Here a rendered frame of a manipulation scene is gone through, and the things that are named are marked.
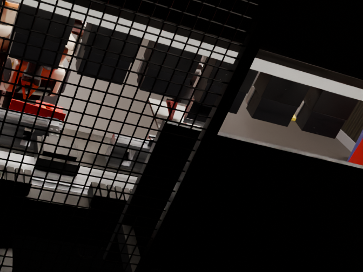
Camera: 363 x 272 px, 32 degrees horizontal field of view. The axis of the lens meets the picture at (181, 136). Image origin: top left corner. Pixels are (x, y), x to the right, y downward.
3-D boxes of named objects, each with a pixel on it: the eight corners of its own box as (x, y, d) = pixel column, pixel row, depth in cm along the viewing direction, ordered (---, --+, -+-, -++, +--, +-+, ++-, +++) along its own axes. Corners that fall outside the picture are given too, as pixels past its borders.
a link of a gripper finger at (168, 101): (186, 126, 218) (192, 100, 217) (167, 121, 215) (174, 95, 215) (179, 124, 224) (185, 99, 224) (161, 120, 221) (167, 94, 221)
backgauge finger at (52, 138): (69, 127, 195) (74, 113, 193) (76, 176, 174) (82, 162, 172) (32, 118, 190) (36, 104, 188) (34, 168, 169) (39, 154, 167)
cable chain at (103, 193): (209, 213, 181) (214, 203, 179) (214, 228, 176) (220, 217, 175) (86, 192, 167) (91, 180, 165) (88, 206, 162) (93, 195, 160)
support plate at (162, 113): (190, 110, 238) (192, 108, 238) (208, 149, 217) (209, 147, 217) (147, 100, 232) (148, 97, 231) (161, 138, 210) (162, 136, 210)
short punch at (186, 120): (208, 127, 211) (220, 103, 207) (210, 130, 209) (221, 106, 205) (182, 120, 207) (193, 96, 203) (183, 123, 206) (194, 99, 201)
